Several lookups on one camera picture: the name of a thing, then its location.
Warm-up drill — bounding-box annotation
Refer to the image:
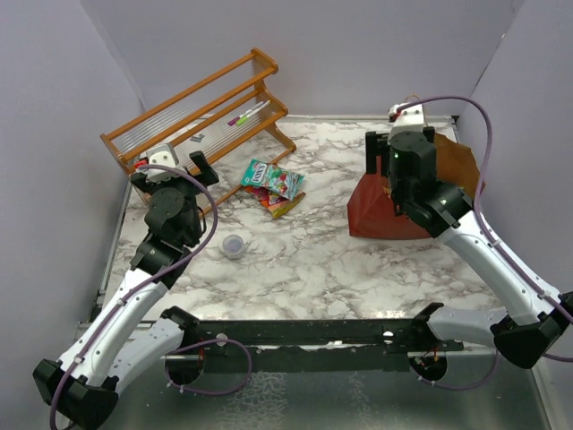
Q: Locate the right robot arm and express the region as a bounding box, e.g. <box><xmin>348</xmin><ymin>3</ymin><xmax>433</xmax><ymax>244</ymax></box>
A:
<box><xmin>365</xmin><ymin>127</ymin><xmax>572</xmax><ymax>369</ymax></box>

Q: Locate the red brown paper bag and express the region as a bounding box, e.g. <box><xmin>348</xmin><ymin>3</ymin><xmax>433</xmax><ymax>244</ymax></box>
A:
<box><xmin>346</xmin><ymin>93</ymin><xmax>483</xmax><ymax>241</ymax></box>

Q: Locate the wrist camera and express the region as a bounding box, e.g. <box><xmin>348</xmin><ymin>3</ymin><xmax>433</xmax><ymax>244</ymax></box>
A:
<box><xmin>389</xmin><ymin>103</ymin><xmax>426</xmax><ymax>134</ymax></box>
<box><xmin>134</xmin><ymin>143</ymin><xmax>179</xmax><ymax>184</ymax></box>

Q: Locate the orange wooden rack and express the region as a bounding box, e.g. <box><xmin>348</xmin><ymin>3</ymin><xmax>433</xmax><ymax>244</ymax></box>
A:
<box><xmin>99</xmin><ymin>47</ymin><xmax>297</xmax><ymax>211</ymax></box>

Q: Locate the orange fruit candy bag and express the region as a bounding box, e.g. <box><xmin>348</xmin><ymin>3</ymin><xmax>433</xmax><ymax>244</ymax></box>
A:
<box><xmin>244</xmin><ymin>185</ymin><xmax>306</xmax><ymax>219</ymax></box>

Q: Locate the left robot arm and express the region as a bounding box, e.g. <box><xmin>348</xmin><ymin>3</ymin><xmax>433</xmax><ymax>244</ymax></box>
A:
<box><xmin>33</xmin><ymin>150</ymin><xmax>218</xmax><ymax>429</ymax></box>

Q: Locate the black mounting rail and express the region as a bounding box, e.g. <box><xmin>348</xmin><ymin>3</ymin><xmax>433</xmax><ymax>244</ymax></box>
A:
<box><xmin>161</xmin><ymin>306</ymin><xmax>463</xmax><ymax>374</ymax></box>

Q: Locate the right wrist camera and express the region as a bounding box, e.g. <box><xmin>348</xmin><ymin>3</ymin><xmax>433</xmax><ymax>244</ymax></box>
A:
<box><xmin>389</xmin><ymin>103</ymin><xmax>426</xmax><ymax>134</ymax></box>

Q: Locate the teal Fox's candy bag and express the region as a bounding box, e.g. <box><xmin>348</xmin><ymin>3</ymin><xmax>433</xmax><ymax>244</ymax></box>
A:
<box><xmin>241</xmin><ymin>159</ymin><xmax>304</xmax><ymax>201</ymax></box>

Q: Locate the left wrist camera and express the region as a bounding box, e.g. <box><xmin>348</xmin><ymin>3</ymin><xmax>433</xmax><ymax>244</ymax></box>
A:
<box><xmin>134</xmin><ymin>143</ymin><xmax>179</xmax><ymax>184</ymax></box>

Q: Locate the small clear plastic cup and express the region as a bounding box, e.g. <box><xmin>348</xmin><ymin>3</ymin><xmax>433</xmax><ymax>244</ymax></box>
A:
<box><xmin>222</xmin><ymin>234</ymin><xmax>245</xmax><ymax>260</ymax></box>

